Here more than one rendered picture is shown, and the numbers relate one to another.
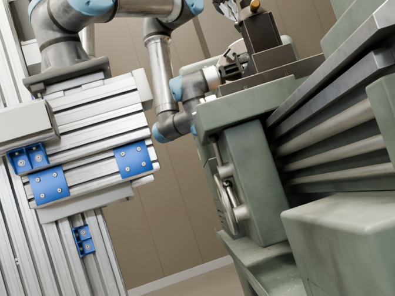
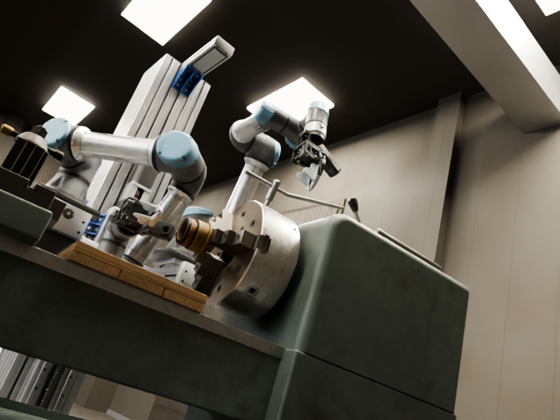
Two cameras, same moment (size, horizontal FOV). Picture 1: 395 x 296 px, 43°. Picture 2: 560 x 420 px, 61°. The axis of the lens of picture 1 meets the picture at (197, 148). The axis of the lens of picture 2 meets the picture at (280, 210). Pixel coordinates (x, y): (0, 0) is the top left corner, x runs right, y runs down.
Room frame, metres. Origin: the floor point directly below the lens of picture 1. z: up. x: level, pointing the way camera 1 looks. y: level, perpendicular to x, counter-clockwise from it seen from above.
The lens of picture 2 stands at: (1.34, -1.48, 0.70)
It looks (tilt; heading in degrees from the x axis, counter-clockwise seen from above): 23 degrees up; 65
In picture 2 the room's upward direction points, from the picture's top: 18 degrees clockwise
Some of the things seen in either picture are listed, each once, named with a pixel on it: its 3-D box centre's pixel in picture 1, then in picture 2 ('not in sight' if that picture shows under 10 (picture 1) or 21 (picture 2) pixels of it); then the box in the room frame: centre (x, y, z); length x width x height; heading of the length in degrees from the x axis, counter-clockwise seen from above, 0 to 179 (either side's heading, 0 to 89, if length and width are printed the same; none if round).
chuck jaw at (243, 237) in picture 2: not in sight; (237, 241); (1.76, -0.38, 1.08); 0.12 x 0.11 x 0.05; 93
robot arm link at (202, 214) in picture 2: not in sight; (196, 224); (1.85, 0.35, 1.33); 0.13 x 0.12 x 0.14; 177
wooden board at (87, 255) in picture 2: not in sight; (119, 284); (1.54, -0.30, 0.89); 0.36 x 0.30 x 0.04; 93
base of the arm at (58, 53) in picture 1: (64, 61); (67, 190); (1.35, 0.27, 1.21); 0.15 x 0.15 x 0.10
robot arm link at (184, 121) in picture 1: (194, 118); (108, 262); (1.54, -0.02, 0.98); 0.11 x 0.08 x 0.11; 52
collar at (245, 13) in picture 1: (251, 14); (32, 142); (1.23, -0.23, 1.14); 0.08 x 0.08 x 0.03
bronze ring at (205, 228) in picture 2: not in sight; (197, 236); (1.68, -0.29, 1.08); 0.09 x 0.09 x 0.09; 3
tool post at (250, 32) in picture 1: (261, 38); (22, 166); (1.23, -0.24, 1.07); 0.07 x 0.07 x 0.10; 3
